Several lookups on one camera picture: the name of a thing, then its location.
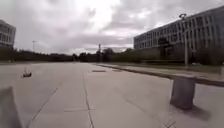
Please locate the grey concrete paved plaza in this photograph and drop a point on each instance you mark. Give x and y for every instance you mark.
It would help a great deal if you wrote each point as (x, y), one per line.
(100, 96)

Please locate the dark kerb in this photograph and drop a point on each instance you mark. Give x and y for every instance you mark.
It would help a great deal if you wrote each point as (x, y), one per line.
(160, 75)

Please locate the row of trees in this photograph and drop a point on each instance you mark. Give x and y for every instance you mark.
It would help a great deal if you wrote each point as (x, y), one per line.
(50, 56)

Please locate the lamp pole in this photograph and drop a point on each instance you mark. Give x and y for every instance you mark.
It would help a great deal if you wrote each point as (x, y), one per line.
(185, 46)

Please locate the grey bollard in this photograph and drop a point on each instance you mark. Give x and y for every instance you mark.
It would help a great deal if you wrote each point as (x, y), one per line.
(182, 93)

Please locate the small robot with pale mast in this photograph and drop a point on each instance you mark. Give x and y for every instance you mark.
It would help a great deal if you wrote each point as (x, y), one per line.
(27, 74)

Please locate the grass strip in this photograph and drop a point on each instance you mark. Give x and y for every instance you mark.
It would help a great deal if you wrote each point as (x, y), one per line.
(200, 67)

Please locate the long glass-fronted building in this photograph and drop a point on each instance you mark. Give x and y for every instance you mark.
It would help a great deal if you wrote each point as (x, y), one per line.
(200, 33)

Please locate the large white and glass building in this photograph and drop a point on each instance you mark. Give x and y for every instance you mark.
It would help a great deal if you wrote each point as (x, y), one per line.
(6, 33)

